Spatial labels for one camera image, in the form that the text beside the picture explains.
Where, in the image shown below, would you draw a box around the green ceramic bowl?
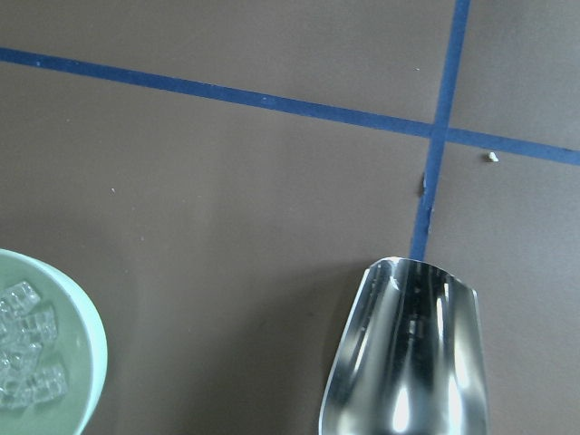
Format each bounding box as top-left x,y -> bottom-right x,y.
1,249 -> 108,434

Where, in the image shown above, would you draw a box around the metal ice scoop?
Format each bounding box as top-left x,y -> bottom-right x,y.
317,256 -> 490,434

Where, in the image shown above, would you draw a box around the clear ice cubes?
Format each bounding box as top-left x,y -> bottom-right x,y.
1,281 -> 68,411

